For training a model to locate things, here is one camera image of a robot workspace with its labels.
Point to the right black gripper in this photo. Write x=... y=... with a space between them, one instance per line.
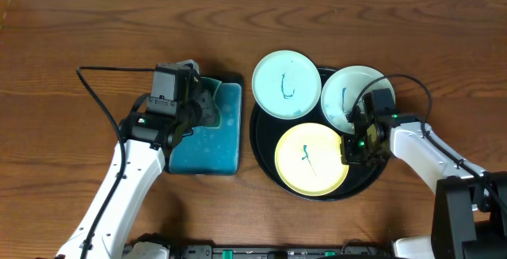
x=348 y=154

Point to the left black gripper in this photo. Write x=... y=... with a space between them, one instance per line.
x=202 y=105

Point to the green yellow sponge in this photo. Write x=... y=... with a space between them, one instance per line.
x=216 y=104

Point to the yellow plate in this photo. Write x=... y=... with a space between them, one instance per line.
x=308 y=159

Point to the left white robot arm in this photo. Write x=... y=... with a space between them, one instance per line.
x=146 y=139

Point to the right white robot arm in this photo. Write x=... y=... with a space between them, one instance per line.
x=469 y=214

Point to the black rectangular water tray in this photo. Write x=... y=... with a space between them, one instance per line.
x=214 y=151

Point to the round black serving tray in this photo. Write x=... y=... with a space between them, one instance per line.
x=265 y=132

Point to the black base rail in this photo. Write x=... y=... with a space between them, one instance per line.
x=257 y=252

